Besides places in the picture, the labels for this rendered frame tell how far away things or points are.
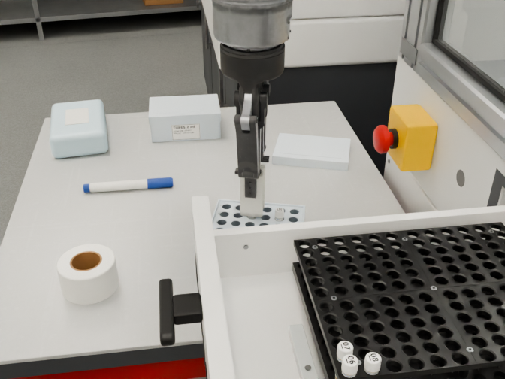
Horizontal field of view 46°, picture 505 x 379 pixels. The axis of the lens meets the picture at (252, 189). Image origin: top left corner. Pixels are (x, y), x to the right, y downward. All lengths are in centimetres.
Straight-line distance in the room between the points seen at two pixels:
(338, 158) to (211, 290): 54
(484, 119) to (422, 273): 23
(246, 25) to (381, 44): 70
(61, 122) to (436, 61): 63
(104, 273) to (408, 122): 44
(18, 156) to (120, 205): 187
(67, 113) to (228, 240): 58
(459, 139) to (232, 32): 32
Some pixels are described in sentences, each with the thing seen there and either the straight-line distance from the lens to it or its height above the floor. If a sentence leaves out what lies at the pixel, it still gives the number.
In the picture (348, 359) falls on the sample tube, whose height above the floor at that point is 91.
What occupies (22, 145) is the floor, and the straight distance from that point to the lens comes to 286.
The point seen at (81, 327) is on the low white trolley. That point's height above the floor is 76.
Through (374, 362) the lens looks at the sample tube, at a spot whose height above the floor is 91.
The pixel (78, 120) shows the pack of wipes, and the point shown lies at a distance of 109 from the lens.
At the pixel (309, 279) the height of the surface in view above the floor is 90.
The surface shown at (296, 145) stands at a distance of 103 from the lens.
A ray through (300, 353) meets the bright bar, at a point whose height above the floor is 85.
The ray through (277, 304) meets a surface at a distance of 62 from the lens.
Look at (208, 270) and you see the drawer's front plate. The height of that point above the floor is 93.
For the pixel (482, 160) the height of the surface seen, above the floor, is 92.
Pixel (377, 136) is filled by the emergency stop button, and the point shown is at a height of 88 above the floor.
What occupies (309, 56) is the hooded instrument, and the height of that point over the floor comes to 83.
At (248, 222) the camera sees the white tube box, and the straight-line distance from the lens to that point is 81.
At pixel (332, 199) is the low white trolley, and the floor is 76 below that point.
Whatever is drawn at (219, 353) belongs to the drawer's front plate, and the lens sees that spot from 45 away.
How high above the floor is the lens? 126
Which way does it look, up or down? 32 degrees down
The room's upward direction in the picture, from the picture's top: straight up
